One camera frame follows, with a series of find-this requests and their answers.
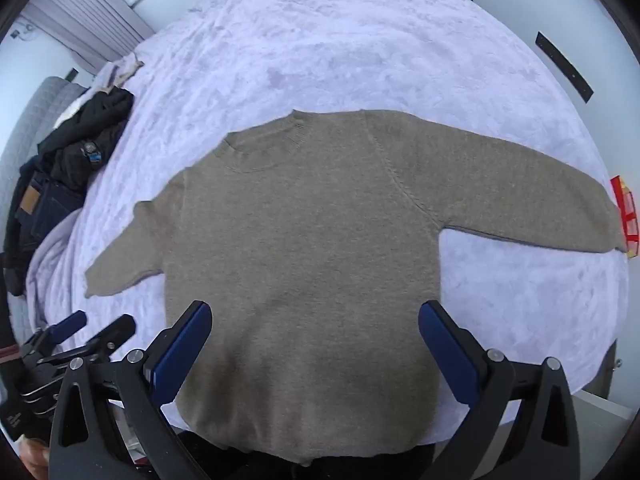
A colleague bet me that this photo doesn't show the black jacket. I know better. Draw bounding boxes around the black jacket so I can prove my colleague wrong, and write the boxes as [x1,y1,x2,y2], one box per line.
[37,89,135,196]

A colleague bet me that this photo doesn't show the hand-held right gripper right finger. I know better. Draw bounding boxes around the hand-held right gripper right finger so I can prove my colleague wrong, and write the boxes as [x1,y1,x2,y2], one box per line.
[417,300,581,480]

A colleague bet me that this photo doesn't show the beige patterned cloth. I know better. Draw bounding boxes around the beige patterned cloth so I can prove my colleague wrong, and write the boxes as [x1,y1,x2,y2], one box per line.
[92,55,145,94]

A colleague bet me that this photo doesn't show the white pleated window blind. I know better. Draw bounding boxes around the white pleated window blind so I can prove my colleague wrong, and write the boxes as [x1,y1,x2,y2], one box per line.
[22,0,157,77]

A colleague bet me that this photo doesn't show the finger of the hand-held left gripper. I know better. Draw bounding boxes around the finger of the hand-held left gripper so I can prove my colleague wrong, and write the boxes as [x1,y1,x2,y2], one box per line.
[21,310,87,361]
[42,314,137,365]

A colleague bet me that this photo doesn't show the dark blue jeans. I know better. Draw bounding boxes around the dark blue jeans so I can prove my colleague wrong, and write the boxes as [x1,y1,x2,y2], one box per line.
[2,157,87,297]

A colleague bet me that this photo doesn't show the person's left hand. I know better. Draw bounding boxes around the person's left hand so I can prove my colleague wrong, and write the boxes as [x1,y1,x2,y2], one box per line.
[21,437,51,479]

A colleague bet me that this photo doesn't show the red and yellow box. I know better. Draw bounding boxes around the red and yellow box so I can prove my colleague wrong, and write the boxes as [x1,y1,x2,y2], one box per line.
[610,175,640,261]

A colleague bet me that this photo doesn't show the lavender fleece blanket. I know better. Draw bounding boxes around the lavender fleece blanket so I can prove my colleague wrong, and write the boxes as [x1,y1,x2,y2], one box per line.
[25,0,632,441]

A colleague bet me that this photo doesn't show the black wall strip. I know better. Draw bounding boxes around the black wall strip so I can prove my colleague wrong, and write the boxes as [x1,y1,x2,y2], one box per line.
[535,31,595,104]

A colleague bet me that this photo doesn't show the tan knit sweater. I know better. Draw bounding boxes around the tan knit sweater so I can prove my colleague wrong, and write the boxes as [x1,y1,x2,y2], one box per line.
[84,109,628,463]

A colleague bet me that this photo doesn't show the pile of dark clothes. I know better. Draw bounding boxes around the pile of dark clothes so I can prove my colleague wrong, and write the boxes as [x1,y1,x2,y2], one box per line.
[0,76,88,341]

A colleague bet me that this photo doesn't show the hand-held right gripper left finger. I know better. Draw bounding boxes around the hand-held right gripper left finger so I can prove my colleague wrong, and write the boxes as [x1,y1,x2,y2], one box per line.
[48,300,213,480]

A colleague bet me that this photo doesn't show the white cabinet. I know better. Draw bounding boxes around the white cabinet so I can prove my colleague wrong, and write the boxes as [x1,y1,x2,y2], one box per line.
[570,342,638,433]

